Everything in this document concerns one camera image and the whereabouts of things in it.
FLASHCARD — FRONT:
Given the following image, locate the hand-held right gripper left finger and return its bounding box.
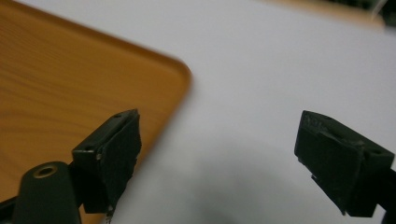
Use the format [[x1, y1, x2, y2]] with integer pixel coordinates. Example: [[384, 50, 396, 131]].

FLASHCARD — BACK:
[[71, 108, 143, 222]]

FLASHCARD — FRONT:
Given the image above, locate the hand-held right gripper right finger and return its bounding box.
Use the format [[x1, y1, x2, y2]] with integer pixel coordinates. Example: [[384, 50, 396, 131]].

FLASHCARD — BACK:
[[293, 109, 396, 218]]

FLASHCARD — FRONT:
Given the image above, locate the wooden tray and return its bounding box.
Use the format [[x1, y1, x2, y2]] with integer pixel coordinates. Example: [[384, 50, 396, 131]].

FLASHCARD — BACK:
[[0, 0, 192, 224]]

